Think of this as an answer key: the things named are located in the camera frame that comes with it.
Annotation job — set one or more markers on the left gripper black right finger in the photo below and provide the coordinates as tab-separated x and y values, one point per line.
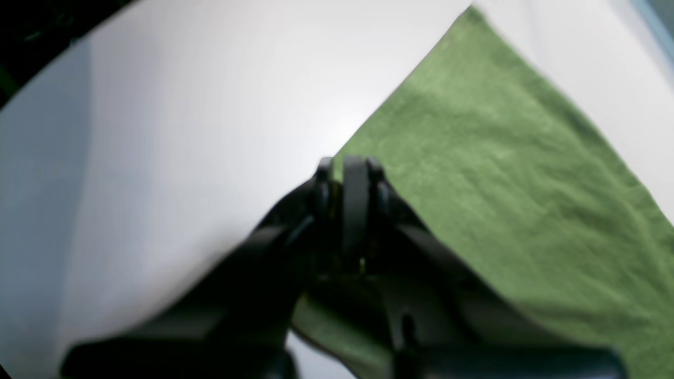
444	320

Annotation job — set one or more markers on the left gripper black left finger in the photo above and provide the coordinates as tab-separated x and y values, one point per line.
235	321

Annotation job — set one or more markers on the green t-shirt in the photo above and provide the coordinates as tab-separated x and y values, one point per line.
510	174

